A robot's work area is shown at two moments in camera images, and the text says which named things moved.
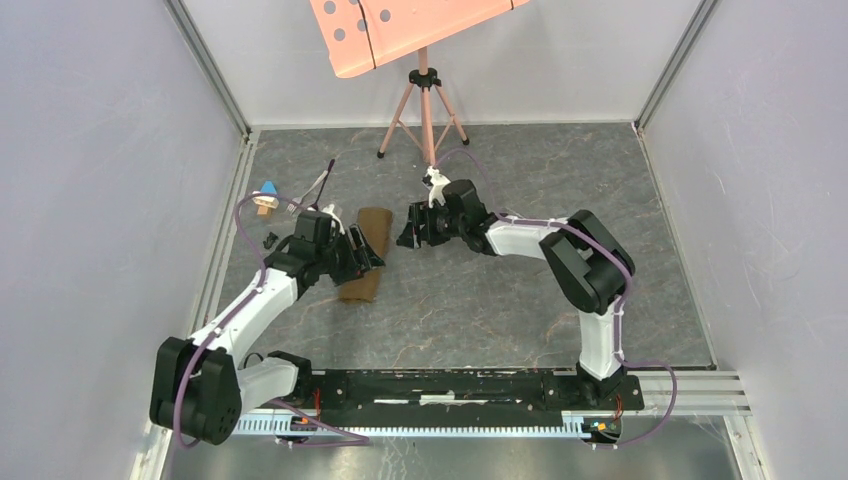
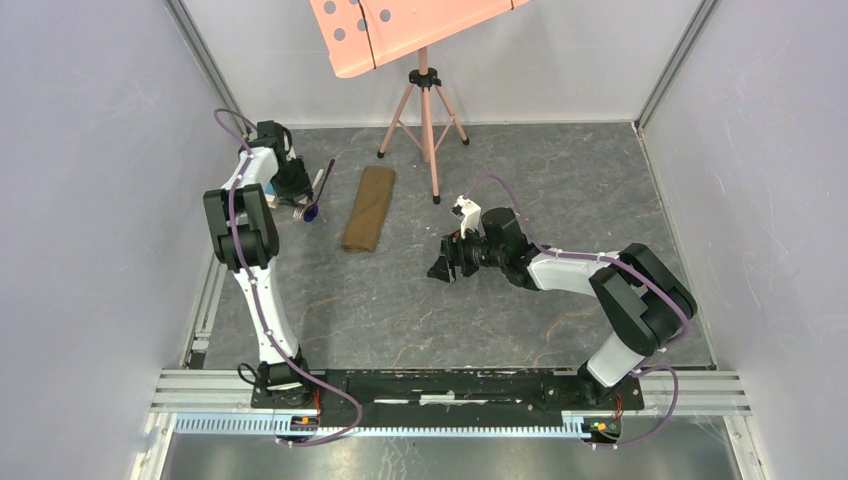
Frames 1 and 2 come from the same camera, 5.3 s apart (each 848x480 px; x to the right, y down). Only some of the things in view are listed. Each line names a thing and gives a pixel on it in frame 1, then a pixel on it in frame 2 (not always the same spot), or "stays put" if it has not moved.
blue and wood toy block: x=266 y=203 stays put
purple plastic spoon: x=331 y=164 stays put
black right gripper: x=421 y=214 to x=454 y=253
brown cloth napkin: x=376 y=225 to x=369 y=208
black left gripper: x=360 y=260 to x=303 y=186
